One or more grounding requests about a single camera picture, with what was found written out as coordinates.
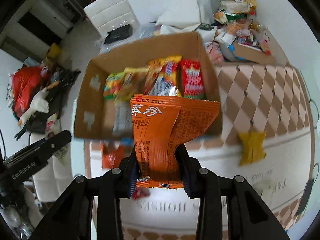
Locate black tray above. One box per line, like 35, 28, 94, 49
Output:
103, 24, 132, 45

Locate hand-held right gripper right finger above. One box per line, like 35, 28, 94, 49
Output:
175, 145, 291, 240

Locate white duck plush toy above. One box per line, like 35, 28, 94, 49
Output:
18, 87, 51, 126

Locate yellow bag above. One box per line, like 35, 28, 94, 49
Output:
47, 43, 62, 60

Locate orange snack packet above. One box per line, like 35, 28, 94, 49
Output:
101, 142, 126, 169
130, 94, 221, 189

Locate white padded chair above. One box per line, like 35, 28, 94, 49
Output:
32, 152, 76, 203
83, 0, 140, 38

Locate silver white snack packet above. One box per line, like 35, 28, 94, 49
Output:
112, 102, 133, 137

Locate red plastic bag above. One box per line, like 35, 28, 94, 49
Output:
10, 66, 49, 117

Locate white plastic bag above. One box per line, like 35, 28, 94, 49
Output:
155, 0, 202, 29

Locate small red snack packet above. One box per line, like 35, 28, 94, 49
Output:
132, 188, 151, 200

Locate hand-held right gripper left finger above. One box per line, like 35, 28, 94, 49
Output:
29, 152, 141, 240

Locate cardboard box blue print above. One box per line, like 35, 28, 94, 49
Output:
73, 32, 223, 141

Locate yellow crisp snack packet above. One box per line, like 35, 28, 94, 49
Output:
114, 67, 148, 103

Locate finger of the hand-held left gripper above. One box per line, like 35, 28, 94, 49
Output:
30, 129, 72, 159

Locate green candy packet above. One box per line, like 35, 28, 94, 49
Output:
103, 72, 125, 101

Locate pile of assorted packets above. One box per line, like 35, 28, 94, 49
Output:
204, 0, 275, 64

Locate large yellow noodle packet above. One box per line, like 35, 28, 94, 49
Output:
144, 55, 182, 97

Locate small yellow snack packet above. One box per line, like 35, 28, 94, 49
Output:
237, 130, 267, 166

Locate checkered table mat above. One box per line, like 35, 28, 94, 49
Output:
84, 60, 316, 240

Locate black phone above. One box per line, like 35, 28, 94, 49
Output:
298, 179, 315, 216

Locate tall red snack packet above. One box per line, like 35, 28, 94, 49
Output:
180, 59, 206, 100

